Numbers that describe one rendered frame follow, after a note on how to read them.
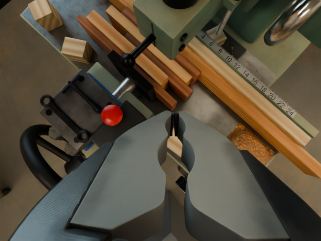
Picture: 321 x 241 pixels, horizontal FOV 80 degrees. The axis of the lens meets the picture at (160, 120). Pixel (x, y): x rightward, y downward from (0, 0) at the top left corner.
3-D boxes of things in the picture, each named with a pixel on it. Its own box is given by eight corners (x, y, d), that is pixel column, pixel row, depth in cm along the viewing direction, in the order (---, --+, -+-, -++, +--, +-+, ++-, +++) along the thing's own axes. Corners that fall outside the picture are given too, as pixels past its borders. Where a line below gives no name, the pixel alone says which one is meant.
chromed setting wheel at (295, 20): (247, 50, 34) (294, 2, 22) (293, 0, 34) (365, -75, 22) (260, 61, 34) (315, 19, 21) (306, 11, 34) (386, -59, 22)
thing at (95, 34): (89, 36, 41) (75, 17, 35) (93, 31, 41) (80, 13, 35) (171, 111, 39) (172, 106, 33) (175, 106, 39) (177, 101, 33)
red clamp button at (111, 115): (98, 115, 28) (96, 115, 27) (112, 101, 28) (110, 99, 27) (113, 130, 28) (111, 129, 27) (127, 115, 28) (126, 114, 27)
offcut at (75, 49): (93, 49, 41) (86, 40, 37) (90, 64, 41) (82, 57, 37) (73, 45, 41) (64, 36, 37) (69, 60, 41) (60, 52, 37)
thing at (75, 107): (51, 115, 34) (29, 111, 28) (94, 70, 34) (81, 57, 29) (104, 167, 33) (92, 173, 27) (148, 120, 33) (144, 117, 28)
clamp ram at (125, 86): (100, 94, 40) (80, 82, 31) (124, 68, 40) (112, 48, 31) (131, 124, 39) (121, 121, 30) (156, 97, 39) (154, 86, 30)
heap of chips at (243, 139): (193, 173, 38) (196, 177, 35) (240, 122, 39) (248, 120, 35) (227, 205, 38) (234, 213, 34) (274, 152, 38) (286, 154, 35)
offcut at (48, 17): (63, 24, 41) (51, 12, 37) (48, 32, 41) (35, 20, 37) (56, 9, 42) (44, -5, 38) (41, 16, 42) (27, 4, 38)
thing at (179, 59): (124, 27, 41) (119, 13, 36) (131, 20, 41) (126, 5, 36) (191, 86, 40) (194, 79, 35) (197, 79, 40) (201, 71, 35)
